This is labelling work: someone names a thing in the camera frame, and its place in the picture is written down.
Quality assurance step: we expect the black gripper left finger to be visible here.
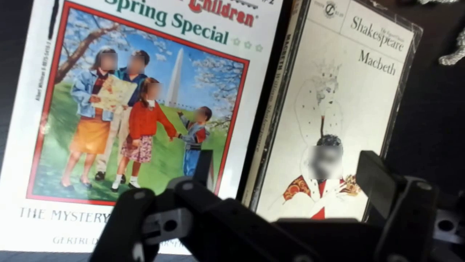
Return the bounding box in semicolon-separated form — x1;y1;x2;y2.
88;149;316;262

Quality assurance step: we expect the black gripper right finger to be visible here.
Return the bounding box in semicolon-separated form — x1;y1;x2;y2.
357;150;465;262

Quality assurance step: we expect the Shakespeare Macbeth paperback book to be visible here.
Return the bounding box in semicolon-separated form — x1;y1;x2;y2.
238;0;424;225

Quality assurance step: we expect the Boxcar Children paperback book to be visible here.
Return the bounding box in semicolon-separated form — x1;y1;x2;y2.
0;0;284;257

